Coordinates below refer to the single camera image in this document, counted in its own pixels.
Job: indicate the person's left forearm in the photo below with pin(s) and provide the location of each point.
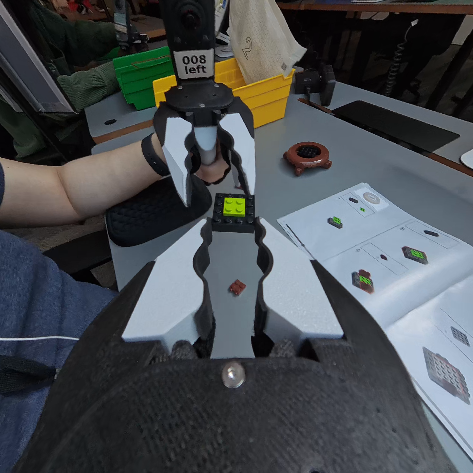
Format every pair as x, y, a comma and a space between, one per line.
74, 188

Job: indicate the small brown brick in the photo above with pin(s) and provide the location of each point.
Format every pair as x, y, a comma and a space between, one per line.
237, 287

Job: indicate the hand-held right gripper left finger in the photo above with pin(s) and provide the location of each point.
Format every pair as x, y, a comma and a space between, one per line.
166, 299

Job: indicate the person's blue shirt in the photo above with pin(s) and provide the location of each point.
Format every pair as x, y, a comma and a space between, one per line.
37, 295

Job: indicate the brick instruction booklet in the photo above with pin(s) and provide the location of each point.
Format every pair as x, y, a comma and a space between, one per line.
388, 266

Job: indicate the grey monitor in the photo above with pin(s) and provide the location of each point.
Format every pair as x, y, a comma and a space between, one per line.
29, 74

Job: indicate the black wristband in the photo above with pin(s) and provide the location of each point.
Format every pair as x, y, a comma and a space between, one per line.
153, 159

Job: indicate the black camera device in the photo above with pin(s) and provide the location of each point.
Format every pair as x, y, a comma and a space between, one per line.
129, 26

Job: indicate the yellow plastic bin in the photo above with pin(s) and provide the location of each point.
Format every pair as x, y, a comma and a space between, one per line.
269, 99

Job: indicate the white rounded object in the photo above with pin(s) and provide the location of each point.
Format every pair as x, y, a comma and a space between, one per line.
467, 159

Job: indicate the black and green brick assembly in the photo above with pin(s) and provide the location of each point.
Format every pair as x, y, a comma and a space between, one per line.
232, 223

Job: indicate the green plastic bin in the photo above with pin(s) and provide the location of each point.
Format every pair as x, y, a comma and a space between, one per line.
136, 81

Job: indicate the round brown brick base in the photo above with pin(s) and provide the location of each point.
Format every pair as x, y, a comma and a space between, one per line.
292, 155

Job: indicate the black desk mat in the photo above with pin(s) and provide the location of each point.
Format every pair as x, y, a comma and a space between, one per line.
395, 125

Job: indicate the person's left hand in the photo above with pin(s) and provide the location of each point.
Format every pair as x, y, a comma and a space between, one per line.
212, 173

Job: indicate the white fabric bag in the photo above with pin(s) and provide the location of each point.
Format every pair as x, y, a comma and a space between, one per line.
262, 40

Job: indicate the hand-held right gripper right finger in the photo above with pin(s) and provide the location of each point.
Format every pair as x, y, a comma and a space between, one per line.
295, 299

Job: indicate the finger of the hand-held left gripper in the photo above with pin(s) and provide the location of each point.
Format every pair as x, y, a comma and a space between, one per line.
242, 147
175, 147

